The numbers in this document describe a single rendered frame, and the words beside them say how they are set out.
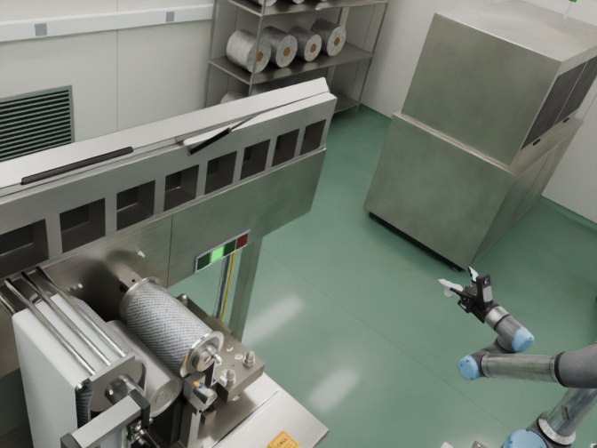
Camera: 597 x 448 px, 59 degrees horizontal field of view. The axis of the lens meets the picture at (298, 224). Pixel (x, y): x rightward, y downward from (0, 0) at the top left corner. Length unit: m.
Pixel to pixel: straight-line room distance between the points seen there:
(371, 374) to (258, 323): 0.73
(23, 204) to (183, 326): 0.49
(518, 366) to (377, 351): 1.69
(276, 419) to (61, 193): 0.96
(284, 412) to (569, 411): 0.86
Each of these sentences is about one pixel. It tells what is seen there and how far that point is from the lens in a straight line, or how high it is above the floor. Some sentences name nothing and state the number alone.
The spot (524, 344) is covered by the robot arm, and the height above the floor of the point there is 1.23.
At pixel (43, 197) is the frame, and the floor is 1.64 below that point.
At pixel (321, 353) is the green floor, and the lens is 3.20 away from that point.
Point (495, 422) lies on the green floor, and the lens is 3.35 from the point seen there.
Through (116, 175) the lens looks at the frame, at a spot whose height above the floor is 1.63.
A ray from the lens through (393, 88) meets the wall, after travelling 6.08.
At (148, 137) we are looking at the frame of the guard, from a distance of 0.82.
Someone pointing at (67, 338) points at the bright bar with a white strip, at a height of 1.44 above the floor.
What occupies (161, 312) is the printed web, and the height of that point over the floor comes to 1.31.
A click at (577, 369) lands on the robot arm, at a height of 1.40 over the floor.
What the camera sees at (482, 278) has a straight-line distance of 1.89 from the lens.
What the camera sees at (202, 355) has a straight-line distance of 1.41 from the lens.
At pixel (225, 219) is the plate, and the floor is 1.32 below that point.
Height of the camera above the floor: 2.38
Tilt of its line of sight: 36 degrees down
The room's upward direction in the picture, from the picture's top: 14 degrees clockwise
